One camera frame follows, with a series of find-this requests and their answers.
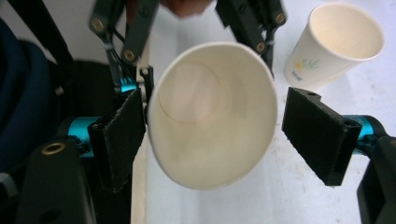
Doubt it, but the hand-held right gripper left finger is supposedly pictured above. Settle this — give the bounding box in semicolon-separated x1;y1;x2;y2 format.
67;88;147;193

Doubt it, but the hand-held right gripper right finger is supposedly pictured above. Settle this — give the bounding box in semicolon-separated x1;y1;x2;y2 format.
281;87;375;187

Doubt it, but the white floral print paper cup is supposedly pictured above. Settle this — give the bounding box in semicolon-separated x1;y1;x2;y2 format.
283;2;386;93

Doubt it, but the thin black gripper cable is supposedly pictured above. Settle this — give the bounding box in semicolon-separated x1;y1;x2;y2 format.
106;27;127;87

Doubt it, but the black diagonal bar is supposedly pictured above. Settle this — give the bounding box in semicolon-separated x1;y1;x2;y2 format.
7;0;75;74

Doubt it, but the dark blue clothing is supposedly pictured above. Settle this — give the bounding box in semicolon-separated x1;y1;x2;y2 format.
0;18;62;174

